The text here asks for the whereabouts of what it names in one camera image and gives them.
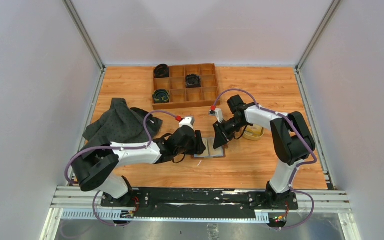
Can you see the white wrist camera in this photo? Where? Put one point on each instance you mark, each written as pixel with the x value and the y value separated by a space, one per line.
pixel 187 121
pixel 217 113

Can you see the brown leather card holder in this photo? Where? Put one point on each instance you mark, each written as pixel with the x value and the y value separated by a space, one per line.
pixel 210 151

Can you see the black-green coiled belt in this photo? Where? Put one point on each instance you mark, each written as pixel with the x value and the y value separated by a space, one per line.
pixel 161 96

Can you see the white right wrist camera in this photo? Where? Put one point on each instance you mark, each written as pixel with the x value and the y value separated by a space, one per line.
pixel 217 113

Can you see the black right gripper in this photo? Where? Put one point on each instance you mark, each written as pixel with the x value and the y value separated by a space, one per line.
pixel 222 136

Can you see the wooden compartment tray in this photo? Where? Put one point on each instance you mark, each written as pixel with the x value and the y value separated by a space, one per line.
pixel 180 96

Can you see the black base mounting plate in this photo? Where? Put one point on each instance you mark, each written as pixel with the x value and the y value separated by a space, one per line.
pixel 198 203

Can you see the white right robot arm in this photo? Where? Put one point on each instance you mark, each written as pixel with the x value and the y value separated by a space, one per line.
pixel 292 140

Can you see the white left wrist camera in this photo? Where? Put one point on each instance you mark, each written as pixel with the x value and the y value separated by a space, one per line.
pixel 187 121

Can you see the dark grey dotted cloth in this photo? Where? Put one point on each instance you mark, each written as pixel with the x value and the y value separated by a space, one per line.
pixel 120 124

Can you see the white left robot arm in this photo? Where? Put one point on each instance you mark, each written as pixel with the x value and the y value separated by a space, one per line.
pixel 94 166

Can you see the yellow oval card tray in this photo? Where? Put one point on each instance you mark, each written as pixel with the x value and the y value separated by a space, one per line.
pixel 253 132

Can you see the black coiled belt middle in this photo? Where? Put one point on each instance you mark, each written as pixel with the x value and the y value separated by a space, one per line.
pixel 192 81

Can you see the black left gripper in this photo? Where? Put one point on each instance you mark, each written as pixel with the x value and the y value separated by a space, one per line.
pixel 197 146

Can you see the black coiled belt top-left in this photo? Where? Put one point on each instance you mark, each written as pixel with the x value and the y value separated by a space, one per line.
pixel 161 71

